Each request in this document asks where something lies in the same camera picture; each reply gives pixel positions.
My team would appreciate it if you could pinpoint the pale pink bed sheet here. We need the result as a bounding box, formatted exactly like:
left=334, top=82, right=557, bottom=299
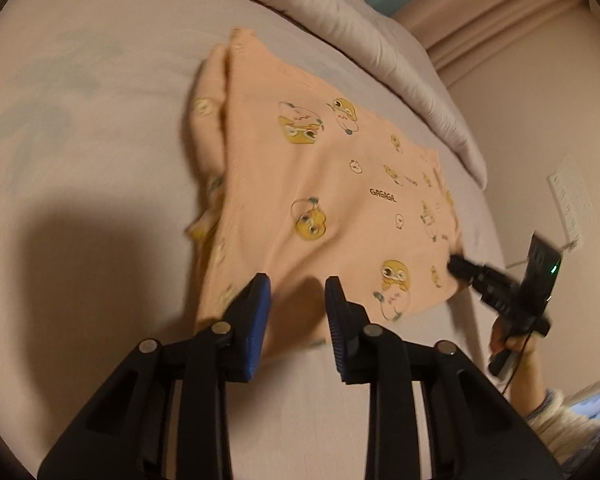
left=0, top=0, right=502, bottom=472

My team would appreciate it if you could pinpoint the person's right forearm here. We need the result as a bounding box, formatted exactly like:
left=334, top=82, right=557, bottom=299
left=509, top=351, right=600, bottom=476

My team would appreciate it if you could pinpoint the person's right hand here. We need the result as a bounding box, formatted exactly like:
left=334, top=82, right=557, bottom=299
left=489, top=318, right=540, bottom=358

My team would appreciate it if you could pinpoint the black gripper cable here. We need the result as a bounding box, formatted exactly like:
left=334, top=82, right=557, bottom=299
left=499, top=238, right=581, bottom=396

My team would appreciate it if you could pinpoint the pale pink folded duvet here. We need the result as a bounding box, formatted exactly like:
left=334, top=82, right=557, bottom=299
left=256, top=0, right=488, bottom=188

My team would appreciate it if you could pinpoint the pink curtain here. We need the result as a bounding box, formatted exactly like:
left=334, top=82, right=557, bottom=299
left=393, top=0, right=588, bottom=87

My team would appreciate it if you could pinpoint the peach duck print garment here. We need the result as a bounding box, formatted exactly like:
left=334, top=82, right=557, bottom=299
left=188, top=28, right=463, bottom=356

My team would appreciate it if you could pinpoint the white wall power strip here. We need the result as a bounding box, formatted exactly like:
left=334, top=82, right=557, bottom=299
left=546, top=154, right=597, bottom=252

